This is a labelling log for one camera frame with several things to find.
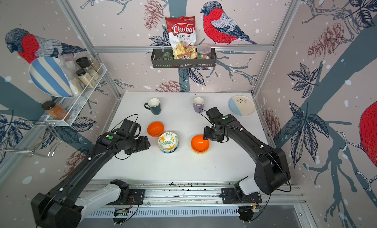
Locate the black wall basket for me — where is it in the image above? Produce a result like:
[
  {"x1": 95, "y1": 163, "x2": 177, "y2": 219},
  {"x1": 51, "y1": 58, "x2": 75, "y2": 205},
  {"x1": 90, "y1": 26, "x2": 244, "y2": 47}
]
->
[{"x1": 151, "y1": 48, "x2": 217, "y2": 68}]

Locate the blue yellow patterned bowl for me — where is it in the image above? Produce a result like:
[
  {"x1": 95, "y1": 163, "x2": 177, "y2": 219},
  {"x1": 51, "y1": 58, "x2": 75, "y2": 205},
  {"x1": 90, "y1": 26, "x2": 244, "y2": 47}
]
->
[{"x1": 160, "y1": 146, "x2": 178, "y2": 153}]

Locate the orange spice jar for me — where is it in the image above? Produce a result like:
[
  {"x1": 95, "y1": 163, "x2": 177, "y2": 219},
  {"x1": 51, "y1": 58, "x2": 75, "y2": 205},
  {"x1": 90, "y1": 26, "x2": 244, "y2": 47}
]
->
[{"x1": 42, "y1": 100, "x2": 70, "y2": 121}]

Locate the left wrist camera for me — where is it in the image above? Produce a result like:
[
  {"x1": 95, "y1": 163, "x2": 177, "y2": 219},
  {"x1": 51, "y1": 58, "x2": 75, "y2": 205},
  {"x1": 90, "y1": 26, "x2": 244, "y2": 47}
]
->
[{"x1": 117, "y1": 120, "x2": 141, "y2": 139}]

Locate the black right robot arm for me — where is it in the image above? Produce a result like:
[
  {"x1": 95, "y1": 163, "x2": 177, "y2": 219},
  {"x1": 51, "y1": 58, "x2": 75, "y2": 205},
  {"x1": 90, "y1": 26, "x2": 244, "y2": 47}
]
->
[{"x1": 204, "y1": 111, "x2": 291, "y2": 195}]

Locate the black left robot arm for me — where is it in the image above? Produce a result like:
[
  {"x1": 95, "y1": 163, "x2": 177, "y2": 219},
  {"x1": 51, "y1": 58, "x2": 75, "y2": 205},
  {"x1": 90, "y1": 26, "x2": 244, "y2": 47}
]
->
[{"x1": 31, "y1": 132, "x2": 151, "y2": 228}]

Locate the red Chuba chips bag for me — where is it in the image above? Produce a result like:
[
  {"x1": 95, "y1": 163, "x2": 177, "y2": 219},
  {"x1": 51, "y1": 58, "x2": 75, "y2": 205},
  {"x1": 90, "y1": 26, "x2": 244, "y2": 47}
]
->
[{"x1": 165, "y1": 16, "x2": 197, "y2": 60}]

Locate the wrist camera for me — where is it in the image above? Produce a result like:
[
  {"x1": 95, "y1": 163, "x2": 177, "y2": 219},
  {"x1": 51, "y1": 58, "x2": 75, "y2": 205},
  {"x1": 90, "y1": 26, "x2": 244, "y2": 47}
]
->
[
  {"x1": 117, "y1": 120, "x2": 141, "y2": 139},
  {"x1": 206, "y1": 107, "x2": 224, "y2": 125}
]

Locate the plastic bag on shelf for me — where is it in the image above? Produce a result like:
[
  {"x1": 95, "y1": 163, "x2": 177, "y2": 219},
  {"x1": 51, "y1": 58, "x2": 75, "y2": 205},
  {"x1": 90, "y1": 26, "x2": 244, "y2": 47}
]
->
[{"x1": 59, "y1": 54, "x2": 85, "y2": 97}]

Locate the lime green plastic bowl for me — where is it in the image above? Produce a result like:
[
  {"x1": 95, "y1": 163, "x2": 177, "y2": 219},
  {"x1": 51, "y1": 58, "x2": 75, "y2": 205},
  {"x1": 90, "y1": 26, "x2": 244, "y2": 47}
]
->
[{"x1": 193, "y1": 150, "x2": 207, "y2": 154}]

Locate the clear jar pink lid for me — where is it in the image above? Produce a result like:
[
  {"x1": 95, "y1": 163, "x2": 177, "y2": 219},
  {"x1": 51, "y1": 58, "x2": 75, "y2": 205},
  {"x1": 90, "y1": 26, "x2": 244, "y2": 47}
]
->
[{"x1": 196, "y1": 44, "x2": 212, "y2": 60}]

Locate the purple mug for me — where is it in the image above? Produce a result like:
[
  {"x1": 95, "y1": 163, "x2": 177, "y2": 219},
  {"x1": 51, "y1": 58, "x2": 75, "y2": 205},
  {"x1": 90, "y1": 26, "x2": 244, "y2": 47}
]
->
[{"x1": 193, "y1": 97, "x2": 205, "y2": 113}]

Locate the dark green mug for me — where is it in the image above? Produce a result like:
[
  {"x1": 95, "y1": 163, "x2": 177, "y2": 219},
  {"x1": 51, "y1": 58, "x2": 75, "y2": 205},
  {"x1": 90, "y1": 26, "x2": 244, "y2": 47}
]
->
[{"x1": 144, "y1": 98, "x2": 161, "y2": 115}]

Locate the black lid spice jar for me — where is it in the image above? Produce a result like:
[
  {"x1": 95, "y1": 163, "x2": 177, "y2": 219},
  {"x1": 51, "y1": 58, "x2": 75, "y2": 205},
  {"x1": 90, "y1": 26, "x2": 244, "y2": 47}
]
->
[
  {"x1": 76, "y1": 69, "x2": 96, "y2": 88},
  {"x1": 76, "y1": 57, "x2": 97, "y2": 77}
]

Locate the yellow flower ceramic bowl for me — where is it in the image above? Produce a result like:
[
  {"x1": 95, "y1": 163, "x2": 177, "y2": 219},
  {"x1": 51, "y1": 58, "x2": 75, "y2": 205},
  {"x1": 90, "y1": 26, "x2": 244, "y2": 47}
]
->
[{"x1": 158, "y1": 132, "x2": 179, "y2": 149}]

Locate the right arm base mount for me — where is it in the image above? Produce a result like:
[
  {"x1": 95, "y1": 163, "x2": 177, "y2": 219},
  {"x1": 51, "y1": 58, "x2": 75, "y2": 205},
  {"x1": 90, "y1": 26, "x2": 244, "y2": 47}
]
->
[{"x1": 219, "y1": 177, "x2": 262, "y2": 204}]

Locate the white wire wall shelf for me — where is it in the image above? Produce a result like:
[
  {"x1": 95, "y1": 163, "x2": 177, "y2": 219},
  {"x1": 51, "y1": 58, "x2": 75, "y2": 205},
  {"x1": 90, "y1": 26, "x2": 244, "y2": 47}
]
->
[{"x1": 42, "y1": 63, "x2": 108, "y2": 127}]

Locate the green glass jar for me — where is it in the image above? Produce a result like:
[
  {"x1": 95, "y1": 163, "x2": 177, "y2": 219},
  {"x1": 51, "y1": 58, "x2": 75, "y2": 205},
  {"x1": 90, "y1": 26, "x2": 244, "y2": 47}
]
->
[{"x1": 161, "y1": 52, "x2": 174, "y2": 61}]

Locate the blue white striped plate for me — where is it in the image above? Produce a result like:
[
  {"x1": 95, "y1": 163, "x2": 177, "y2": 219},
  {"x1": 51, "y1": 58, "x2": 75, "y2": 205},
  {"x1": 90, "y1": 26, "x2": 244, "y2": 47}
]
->
[{"x1": 28, "y1": 57, "x2": 73, "y2": 97}]

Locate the blue cream ceramic plate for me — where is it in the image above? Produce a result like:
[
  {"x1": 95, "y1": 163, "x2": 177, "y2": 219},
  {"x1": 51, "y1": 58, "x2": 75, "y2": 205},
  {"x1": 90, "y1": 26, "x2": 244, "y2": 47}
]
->
[{"x1": 228, "y1": 95, "x2": 255, "y2": 116}]

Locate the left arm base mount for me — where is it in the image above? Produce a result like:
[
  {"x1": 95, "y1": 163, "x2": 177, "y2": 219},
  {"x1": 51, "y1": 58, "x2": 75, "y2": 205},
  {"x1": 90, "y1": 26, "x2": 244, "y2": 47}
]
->
[{"x1": 108, "y1": 179, "x2": 146, "y2": 205}]

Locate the orange plastic bowl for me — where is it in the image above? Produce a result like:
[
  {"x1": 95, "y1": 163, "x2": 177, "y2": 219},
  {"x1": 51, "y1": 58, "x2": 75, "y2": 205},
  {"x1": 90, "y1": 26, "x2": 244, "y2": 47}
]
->
[
  {"x1": 190, "y1": 135, "x2": 210, "y2": 151},
  {"x1": 147, "y1": 121, "x2": 165, "y2": 137}
]

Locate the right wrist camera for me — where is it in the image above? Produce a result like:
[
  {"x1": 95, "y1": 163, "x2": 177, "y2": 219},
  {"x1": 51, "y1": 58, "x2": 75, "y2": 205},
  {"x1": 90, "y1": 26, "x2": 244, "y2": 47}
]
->
[{"x1": 206, "y1": 107, "x2": 224, "y2": 125}]

